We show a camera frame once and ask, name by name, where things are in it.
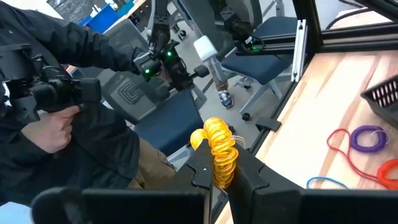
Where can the red rubber band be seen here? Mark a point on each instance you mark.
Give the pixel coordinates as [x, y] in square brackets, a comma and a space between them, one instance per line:
[328, 141]

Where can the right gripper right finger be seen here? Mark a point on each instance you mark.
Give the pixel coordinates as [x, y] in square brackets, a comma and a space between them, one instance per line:
[248, 183]

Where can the blue gray office chair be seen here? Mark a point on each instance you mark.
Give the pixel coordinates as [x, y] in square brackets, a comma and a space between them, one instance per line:
[258, 65]
[171, 124]

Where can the blue storage bins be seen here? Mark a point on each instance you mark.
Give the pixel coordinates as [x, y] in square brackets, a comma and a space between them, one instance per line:
[102, 18]

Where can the person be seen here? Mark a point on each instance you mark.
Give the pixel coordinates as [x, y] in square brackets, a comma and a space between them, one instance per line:
[93, 149]
[225, 99]

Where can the black slotted plastic basket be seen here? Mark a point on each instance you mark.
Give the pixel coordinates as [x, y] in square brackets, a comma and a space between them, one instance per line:
[384, 116]

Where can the person's hand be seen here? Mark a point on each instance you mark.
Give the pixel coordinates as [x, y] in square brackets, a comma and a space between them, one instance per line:
[49, 130]

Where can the silver aluminium bracket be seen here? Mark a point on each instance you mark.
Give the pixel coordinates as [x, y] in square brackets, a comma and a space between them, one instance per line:
[300, 46]

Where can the black robot arm green light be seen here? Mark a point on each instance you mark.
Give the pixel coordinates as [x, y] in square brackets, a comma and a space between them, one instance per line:
[241, 29]

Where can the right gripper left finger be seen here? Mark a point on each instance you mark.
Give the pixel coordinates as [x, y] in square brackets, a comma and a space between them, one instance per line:
[199, 171]

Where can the wide light blue rubber band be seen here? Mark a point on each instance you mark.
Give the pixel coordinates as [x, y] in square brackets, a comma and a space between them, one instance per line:
[326, 178]

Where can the white armrest pad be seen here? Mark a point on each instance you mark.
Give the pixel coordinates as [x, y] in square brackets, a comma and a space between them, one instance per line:
[205, 48]

